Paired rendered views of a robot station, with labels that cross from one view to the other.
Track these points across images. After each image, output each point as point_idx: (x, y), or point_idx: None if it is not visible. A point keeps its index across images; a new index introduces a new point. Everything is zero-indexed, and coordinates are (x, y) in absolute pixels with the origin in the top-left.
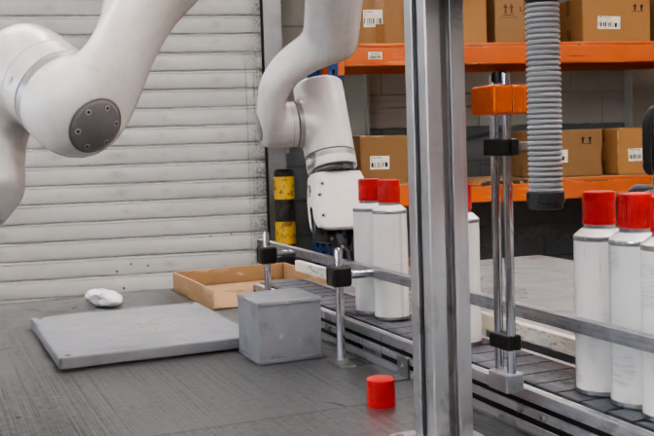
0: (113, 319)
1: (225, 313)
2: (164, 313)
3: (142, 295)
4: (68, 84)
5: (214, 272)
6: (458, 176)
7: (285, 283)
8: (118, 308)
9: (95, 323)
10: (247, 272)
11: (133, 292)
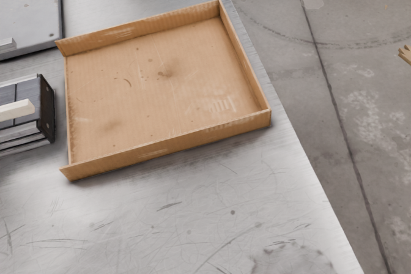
0: None
1: (39, 67)
2: (10, 22)
3: None
4: None
5: (233, 36)
6: None
7: (5, 101)
8: None
9: None
10: (248, 71)
11: None
